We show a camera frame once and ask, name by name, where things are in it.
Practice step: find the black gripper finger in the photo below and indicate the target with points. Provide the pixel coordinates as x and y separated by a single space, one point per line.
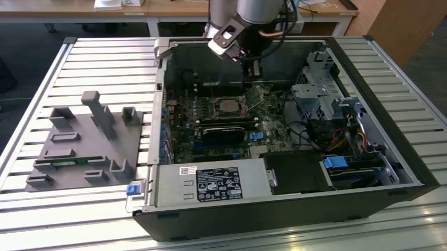
257 70
246 70

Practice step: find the thin metal locking lever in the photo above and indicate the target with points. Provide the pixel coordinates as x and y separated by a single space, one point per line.
258 105

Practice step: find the silver square CPU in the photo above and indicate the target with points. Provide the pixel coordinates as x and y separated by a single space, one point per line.
231 105

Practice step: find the black RAM slot bank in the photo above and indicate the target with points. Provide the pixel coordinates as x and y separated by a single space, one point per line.
221 89
227 122

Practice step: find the CPU socket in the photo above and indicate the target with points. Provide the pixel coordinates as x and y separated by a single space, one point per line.
229 115

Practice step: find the black drive bay cover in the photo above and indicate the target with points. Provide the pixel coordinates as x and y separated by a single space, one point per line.
294 172

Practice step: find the metal drive cage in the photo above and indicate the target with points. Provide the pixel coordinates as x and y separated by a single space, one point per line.
314 96

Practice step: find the green motherboard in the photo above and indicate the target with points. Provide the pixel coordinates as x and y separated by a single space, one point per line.
269 130

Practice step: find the blue motherboard connector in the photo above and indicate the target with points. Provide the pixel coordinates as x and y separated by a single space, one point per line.
257 136

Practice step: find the black graphics card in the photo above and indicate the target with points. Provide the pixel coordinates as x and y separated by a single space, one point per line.
223 134

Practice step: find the small silver heat sink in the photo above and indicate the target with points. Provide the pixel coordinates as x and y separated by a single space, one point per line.
258 151

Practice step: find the blue disk carrier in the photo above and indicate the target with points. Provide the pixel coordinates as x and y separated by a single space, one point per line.
335 162

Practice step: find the white box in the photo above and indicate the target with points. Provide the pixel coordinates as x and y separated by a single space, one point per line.
108 4

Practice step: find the wooden cabinet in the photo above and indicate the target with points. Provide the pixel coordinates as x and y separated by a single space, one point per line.
402 26

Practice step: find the silver power supply unit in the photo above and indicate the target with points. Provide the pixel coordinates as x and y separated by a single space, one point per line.
175 183

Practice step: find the wooden desk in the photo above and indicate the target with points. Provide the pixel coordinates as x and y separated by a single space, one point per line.
70 13

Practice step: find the grey parts rack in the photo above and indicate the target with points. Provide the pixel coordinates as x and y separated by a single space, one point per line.
80 146

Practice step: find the blue plastic latch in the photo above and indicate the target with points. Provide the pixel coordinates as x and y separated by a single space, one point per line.
132 190

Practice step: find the black PC case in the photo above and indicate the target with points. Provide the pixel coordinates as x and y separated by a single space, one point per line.
279 222

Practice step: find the green RAM stick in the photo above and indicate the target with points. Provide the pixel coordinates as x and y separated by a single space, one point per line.
76 160

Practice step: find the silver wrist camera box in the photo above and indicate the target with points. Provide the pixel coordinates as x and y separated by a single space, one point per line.
225 39

